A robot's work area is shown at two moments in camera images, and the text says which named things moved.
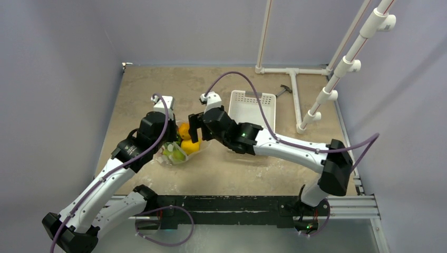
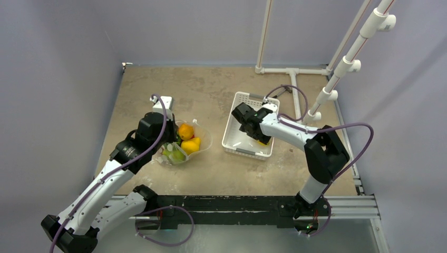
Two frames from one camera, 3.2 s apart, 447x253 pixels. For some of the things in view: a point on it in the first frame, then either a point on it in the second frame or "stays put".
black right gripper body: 195,126 to 252,131
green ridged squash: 179,138 stays put
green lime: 176,154 stays put
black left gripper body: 171,135 stays put
